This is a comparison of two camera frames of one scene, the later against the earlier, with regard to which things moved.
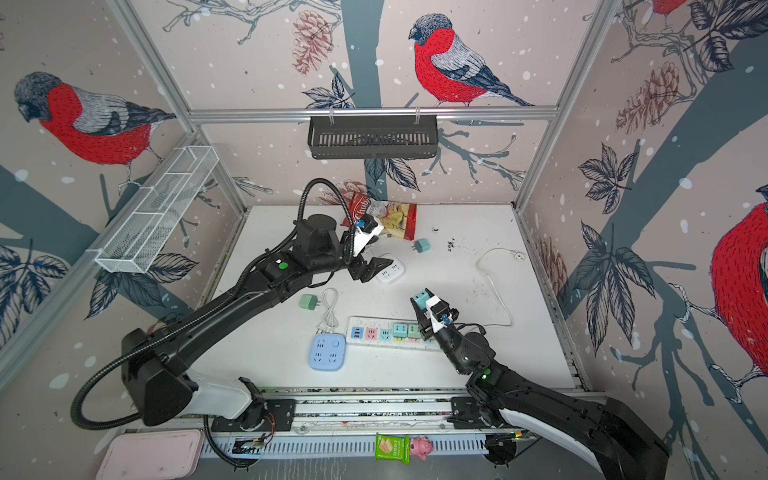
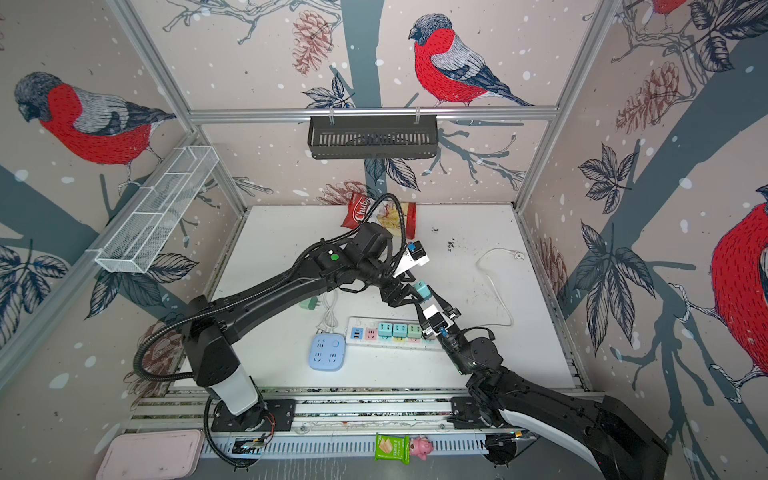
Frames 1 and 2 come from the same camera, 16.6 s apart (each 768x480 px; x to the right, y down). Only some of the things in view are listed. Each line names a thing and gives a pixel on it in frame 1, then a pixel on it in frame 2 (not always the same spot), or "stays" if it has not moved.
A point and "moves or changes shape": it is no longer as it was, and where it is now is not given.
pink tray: (170, 454) stays
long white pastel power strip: (388, 332) stays
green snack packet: (389, 447) stays
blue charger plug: (421, 299) moves or changes shape
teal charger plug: (422, 245) moves or changes shape
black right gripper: (424, 320) stays
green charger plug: (414, 331) stays
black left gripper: (372, 267) → (399, 297)
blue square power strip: (327, 352) stays
